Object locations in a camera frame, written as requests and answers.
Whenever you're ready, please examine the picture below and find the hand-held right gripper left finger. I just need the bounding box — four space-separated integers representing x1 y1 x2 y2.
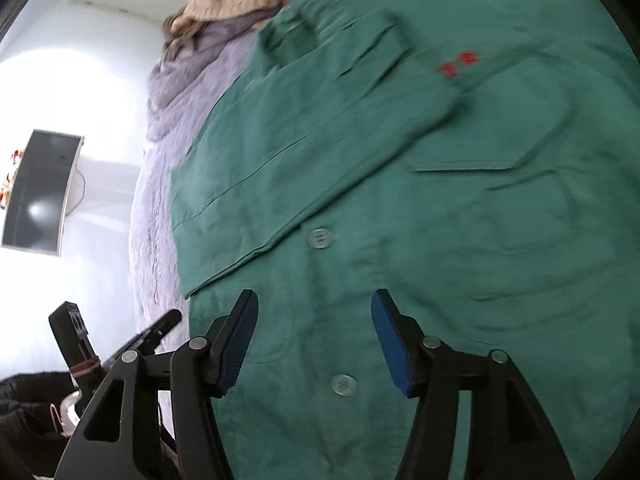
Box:
54 289 259 480

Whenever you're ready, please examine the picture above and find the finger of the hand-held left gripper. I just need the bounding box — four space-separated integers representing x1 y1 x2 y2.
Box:
122 309 182 358

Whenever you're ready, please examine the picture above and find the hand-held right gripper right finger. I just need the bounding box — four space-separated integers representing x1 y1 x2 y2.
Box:
370 288 576 480

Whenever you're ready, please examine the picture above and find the green work jacket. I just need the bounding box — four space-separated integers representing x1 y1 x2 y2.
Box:
169 0 633 480

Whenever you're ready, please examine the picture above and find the white pink-edged object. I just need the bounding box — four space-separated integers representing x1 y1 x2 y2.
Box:
49 391 83 435

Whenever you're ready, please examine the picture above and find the dark cloth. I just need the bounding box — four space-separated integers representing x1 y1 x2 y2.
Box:
0 371 78 480

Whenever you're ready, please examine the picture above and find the lavender embossed blanket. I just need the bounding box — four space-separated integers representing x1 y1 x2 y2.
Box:
127 0 381 461

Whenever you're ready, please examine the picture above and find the wall-mounted flat screen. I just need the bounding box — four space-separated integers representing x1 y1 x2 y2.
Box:
1 129 85 258

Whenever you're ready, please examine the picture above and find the white screen cable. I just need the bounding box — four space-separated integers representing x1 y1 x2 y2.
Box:
64 169 87 217

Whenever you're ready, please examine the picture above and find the colourful wall decoration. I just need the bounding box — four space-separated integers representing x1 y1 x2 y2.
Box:
0 146 24 211

